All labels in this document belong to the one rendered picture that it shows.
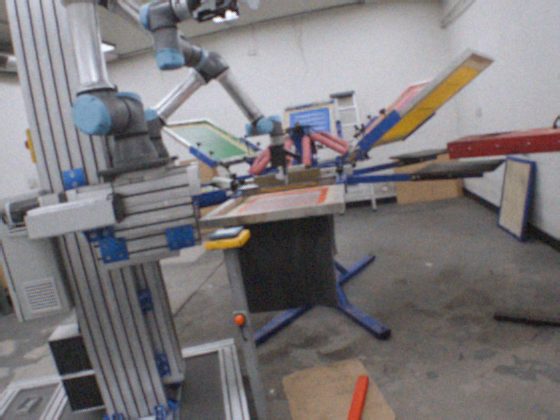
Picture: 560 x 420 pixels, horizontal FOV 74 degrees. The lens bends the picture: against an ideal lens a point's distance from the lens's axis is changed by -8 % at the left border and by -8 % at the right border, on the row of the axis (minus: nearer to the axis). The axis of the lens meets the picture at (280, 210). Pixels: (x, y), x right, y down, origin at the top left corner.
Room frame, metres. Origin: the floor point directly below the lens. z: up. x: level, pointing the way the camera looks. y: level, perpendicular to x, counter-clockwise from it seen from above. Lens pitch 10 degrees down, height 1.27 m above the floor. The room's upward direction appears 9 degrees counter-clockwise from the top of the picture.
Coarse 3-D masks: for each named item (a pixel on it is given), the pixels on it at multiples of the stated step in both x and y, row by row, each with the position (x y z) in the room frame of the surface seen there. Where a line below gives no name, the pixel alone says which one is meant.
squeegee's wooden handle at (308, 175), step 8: (256, 176) 2.15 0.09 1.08; (264, 176) 2.13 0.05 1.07; (272, 176) 2.12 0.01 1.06; (288, 176) 2.11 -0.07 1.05; (296, 176) 2.10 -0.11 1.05; (304, 176) 2.09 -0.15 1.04; (312, 176) 2.08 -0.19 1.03; (256, 184) 2.14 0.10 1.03; (264, 184) 2.13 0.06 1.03; (272, 184) 2.12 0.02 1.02; (280, 184) 2.12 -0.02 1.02; (288, 184) 2.11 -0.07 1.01
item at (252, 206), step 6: (258, 198) 2.16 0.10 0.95; (282, 198) 2.01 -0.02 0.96; (246, 204) 2.01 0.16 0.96; (252, 204) 1.99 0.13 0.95; (258, 204) 1.96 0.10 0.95; (264, 204) 1.93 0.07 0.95; (270, 204) 1.90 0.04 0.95; (276, 204) 1.87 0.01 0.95; (240, 210) 1.87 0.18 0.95; (246, 210) 1.84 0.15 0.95; (252, 210) 1.81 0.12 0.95; (258, 210) 1.79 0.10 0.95
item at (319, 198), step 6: (294, 192) 2.17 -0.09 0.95; (300, 192) 2.13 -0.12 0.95; (306, 192) 2.11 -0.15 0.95; (324, 192) 2.00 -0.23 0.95; (288, 198) 1.99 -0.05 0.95; (294, 198) 1.96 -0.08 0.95; (300, 198) 1.93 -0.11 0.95; (306, 198) 1.90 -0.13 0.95; (312, 198) 1.87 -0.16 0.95; (318, 198) 1.85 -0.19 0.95; (324, 198) 1.82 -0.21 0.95; (282, 204) 1.84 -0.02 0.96; (288, 204) 1.82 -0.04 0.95; (294, 204) 1.79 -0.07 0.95; (300, 204) 1.76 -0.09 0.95; (306, 204) 1.74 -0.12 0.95
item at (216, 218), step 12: (336, 192) 1.72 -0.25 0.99; (228, 204) 1.89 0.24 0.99; (312, 204) 1.52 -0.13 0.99; (324, 204) 1.49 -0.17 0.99; (336, 204) 1.48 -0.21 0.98; (204, 216) 1.66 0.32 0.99; (216, 216) 1.70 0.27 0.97; (228, 216) 1.57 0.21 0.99; (240, 216) 1.55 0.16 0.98; (252, 216) 1.54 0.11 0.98; (264, 216) 1.53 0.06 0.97; (276, 216) 1.52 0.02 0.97; (288, 216) 1.51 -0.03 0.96; (300, 216) 1.50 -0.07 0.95; (204, 228) 1.58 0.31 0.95
